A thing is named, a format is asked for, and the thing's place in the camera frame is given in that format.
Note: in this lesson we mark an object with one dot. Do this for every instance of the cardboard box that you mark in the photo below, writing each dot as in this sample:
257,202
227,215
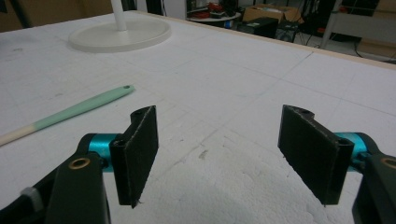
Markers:
269,12

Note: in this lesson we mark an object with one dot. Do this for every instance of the black box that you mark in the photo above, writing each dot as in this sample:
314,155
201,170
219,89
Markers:
258,26

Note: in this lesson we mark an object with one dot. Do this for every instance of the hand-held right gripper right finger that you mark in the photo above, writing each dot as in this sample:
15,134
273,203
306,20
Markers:
314,155

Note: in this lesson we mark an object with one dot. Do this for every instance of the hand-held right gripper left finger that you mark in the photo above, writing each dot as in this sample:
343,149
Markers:
135,155

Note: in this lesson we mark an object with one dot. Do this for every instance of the white metal rack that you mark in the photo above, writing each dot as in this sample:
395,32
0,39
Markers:
358,26

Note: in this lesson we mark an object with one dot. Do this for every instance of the white round stand base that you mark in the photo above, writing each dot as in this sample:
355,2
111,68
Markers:
120,32

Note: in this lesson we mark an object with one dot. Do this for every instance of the white round table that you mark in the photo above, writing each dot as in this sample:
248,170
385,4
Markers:
214,17

